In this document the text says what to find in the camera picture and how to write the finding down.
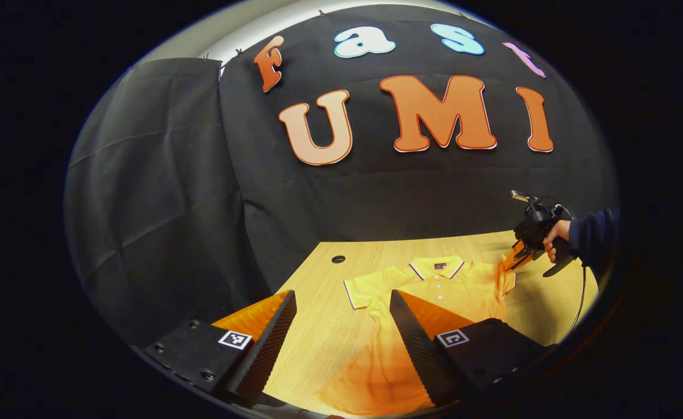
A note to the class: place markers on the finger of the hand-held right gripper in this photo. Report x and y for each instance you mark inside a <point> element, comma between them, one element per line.
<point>516,256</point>

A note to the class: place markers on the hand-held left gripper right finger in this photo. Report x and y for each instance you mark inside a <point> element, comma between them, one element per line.
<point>417,349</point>

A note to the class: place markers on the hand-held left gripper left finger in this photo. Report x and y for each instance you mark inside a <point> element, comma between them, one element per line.
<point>262,355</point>

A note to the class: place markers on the orange T-shirt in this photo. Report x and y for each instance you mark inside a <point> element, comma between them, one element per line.
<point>434,285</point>

